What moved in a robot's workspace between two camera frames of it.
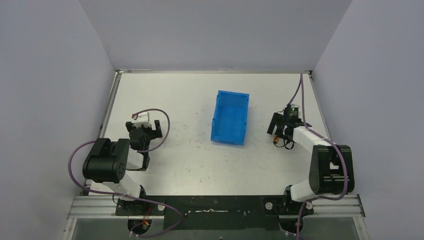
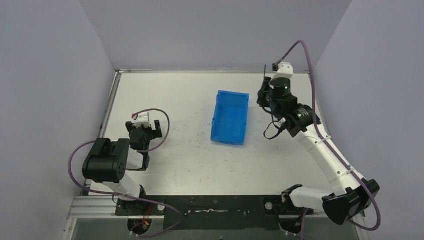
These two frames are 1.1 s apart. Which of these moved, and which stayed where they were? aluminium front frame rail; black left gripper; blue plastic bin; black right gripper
Moved: black right gripper
Stayed: blue plastic bin; aluminium front frame rail; black left gripper
